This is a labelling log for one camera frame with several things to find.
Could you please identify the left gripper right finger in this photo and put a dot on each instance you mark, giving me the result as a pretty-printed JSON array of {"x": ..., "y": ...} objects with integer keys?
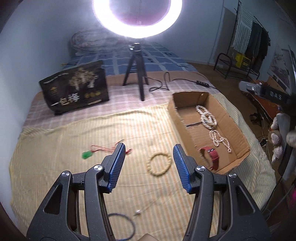
[{"x": 239, "y": 215}]

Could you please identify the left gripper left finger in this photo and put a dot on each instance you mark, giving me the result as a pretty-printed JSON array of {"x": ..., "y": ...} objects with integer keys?
[{"x": 57, "y": 217}]

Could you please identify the orange wooden furniture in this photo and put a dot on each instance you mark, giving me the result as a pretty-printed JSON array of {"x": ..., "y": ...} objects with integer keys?
[{"x": 267, "y": 109}]

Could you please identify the yellow black box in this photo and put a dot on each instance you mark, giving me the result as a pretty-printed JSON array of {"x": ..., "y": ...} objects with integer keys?
[{"x": 242, "y": 61}]

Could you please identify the dark hanging clothes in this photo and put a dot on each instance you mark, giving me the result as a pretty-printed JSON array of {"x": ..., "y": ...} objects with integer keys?
[{"x": 257, "y": 47}]

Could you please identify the black clothes rack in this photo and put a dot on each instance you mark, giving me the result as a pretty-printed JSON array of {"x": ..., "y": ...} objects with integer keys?
[{"x": 225, "y": 61}]

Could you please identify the brown cardboard box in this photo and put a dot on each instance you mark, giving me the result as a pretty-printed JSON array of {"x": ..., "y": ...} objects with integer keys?
[{"x": 202, "y": 121}]

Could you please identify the white striped hanging towel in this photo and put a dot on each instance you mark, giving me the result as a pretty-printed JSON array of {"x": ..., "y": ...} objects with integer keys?
[{"x": 243, "y": 29}]

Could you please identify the yellow striped cloth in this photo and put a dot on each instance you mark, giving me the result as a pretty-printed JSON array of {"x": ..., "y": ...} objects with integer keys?
[{"x": 148, "y": 193}]

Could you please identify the blue patterned bed cover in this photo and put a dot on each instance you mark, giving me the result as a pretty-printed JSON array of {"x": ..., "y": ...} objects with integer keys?
[{"x": 115, "y": 61}]

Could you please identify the black snack bag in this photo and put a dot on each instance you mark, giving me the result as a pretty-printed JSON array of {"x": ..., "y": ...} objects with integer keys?
[{"x": 75, "y": 88}]

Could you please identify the pink checked bed sheet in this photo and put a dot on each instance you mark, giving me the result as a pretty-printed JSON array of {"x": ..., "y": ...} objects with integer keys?
[{"x": 121, "y": 98}]

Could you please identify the black tripod stand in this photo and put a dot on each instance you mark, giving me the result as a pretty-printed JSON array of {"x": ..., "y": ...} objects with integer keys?
[{"x": 138, "y": 60}]

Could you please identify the folded floral quilt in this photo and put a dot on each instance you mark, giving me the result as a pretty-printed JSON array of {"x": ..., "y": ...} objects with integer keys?
[{"x": 96, "y": 40}]

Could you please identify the white ring light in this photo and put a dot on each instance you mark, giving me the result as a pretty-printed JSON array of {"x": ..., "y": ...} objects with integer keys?
[{"x": 137, "y": 19}]

